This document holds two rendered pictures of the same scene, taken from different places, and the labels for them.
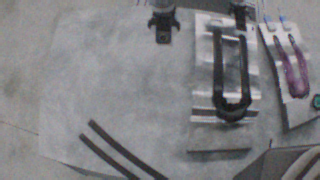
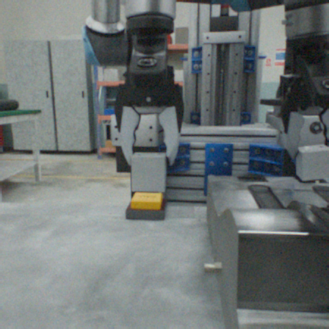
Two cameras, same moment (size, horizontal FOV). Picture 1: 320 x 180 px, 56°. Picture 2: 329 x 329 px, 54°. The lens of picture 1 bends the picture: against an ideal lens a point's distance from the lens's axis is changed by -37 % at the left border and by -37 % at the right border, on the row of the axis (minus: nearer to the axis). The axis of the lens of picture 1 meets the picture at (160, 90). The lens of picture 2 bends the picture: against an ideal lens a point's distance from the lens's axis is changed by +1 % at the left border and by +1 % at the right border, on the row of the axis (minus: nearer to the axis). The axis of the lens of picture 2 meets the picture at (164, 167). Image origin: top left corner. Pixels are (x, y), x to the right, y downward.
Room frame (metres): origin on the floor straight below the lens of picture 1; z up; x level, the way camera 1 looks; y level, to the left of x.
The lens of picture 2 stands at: (0.14, 0.03, 1.04)
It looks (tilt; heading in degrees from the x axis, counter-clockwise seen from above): 12 degrees down; 349
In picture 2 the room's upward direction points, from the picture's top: straight up
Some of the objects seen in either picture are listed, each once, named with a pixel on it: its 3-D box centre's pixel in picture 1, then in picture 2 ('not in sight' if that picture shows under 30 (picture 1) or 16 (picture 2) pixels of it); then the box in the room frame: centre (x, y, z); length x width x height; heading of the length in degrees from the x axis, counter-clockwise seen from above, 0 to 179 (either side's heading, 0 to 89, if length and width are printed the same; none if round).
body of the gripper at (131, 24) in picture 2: (163, 11); (150, 66); (0.65, -0.05, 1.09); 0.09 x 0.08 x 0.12; 165
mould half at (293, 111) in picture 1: (295, 71); not in sight; (0.45, -0.61, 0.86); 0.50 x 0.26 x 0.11; 2
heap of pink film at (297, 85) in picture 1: (295, 67); not in sight; (0.45, -0.60, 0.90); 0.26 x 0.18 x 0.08; 2
